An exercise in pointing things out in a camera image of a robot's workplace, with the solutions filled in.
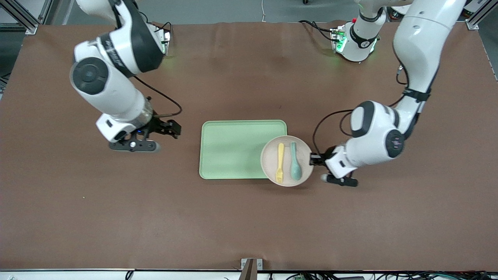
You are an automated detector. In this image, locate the black left base cable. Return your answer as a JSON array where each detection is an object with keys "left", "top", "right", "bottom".
[{"left": 299, "top": 19, "right": 336, "bottom": 41}]

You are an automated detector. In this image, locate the black base cable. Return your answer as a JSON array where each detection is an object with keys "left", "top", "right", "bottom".
[
  {"left": 150, "top": 21, "right": 172, "bottom": 35},
  {"left": 299, "top": 19, "right": 336, "bottom": 41}
]

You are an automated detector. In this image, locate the teal plastic spoon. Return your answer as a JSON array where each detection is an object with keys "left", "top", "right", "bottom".
[{"left": 289, "top": 142, "right": 303, "bottom": 181}]

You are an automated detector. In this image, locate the brown table cover sheet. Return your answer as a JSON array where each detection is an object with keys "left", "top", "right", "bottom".
[{"left": 0, "top": 21, "right": 498, "bottom": 271}]

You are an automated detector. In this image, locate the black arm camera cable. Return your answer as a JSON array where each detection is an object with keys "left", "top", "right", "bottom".
[
  {"left": 132, "top": 76, "right": 183, "bottom": 117},
  {"left": 312, "top": 93, "right": 407, "bottom": 156}
]

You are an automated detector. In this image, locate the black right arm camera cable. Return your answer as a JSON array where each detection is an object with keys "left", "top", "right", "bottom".
[{"left": 132, "top": 76, "right": 183, "bottom": 117}]

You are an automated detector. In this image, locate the metal bracket with post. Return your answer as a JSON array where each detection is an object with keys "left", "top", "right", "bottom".
[{"left": 240, "top": 258, "right": 263, "bottom": 280}]

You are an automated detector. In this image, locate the aluminium frame profile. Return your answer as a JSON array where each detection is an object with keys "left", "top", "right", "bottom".
[
  {"left": 0, "top": 0, "right": 51, "bottom": 35},
  {"left": 465, "top": 0, "right": 498, "bottom": 31}
]

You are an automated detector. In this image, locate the light green rectangular tray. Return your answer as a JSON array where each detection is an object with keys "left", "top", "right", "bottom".
[{"left": 199, "top": 120, "right": 290, "bottom": 180}]

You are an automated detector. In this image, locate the black right base cable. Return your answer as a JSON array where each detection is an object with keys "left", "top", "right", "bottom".
[{"left": 150, "top": 21, "right": 172, "bottom": 35}]

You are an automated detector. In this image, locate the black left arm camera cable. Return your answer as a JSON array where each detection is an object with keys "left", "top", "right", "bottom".
[{"left": 312, "top": 93, "right": 407, "bottom": 156}]

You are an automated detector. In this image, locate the yellow plastic fork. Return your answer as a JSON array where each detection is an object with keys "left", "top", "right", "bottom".
[{"left": 275, "top": 143, "right": 285, "bottom": 184}]

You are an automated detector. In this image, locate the beige round plate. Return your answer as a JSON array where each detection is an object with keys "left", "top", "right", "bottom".
[{"left": 260, "top": 135, "right": 314, "bottom": 187}]

